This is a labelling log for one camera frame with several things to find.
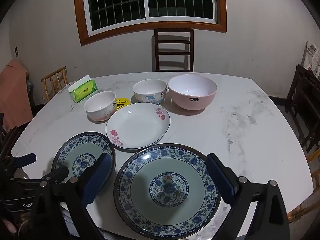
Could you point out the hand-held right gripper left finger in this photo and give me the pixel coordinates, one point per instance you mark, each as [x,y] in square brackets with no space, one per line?
[96,177]

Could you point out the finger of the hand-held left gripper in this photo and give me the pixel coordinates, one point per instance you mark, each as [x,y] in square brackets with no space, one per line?
[58,172]
[26,159]

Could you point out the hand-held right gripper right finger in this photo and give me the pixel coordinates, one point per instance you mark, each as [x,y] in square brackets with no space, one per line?
[220,177]

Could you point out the small blue floral plate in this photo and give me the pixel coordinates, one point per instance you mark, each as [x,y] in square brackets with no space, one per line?
[72,150]

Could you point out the large blue floral plate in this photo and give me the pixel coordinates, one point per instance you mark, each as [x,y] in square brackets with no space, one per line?
[150,205]

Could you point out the white pink rabbit bowl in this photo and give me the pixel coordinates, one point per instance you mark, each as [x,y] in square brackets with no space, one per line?
[100,113]

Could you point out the white plate with pink flowers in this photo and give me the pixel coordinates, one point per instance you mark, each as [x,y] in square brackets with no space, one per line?
[137,127]

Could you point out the large pink bowl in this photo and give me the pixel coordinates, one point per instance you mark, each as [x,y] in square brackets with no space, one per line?
[185,100]

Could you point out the white blue cartoon bowl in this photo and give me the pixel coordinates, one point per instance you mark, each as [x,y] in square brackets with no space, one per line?
[150,97]

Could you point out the pink cloth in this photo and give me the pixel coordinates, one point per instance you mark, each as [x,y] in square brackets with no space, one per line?
[15,92]

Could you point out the round yellow warning sticker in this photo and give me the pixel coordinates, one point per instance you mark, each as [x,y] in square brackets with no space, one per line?
[123,102]

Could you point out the green tissue box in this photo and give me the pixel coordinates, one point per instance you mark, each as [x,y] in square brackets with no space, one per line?
[85,90]

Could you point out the dark wooden armchair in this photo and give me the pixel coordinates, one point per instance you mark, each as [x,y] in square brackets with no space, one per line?
[305,87]

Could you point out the brown framed window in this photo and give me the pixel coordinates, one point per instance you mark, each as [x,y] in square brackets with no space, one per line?
[82,17]

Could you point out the dark wooden ladder-back chair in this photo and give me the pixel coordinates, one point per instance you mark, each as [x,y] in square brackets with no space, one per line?
[173,31]

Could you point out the newspaper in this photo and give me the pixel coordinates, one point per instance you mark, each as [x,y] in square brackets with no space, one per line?
[312,55]

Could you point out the black wall switch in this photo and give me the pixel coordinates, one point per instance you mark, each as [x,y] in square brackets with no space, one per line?
[16,51]

